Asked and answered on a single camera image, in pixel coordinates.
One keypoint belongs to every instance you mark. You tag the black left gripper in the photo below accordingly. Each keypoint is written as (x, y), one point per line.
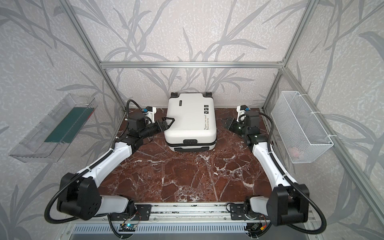
(162, 125)

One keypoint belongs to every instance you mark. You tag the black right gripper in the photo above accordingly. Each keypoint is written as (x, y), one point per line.
(232, 124)

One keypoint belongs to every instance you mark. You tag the white black suitcase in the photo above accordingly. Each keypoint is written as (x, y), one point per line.
(194, 128)

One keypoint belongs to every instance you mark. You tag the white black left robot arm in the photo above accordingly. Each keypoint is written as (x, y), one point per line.
(79, 196)

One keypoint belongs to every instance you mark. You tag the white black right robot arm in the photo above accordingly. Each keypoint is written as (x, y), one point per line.
(288, 203)

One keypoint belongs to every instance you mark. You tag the pink item in basket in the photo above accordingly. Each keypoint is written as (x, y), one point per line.
(295, 152)

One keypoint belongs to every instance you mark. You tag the green board in bin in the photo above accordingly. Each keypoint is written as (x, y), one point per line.
(69, 127)

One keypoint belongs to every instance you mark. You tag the green circuit board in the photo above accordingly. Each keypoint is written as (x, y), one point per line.
(127, 227)

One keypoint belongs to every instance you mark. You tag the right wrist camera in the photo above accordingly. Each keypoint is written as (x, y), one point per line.
(241, 110)

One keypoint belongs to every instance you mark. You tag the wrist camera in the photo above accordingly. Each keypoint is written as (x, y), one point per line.
(241, 110)
(149, 113)

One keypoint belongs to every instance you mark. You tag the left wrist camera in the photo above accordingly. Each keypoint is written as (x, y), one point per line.
(149, 113)

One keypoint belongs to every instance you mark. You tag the white wire mesh basket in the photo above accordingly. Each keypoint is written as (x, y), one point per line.
(299, 126)

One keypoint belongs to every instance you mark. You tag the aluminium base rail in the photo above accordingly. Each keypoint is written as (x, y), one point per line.
(203, 212)

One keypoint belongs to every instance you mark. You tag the clear plastic wall bin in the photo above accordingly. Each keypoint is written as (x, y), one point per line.
(33, 149)

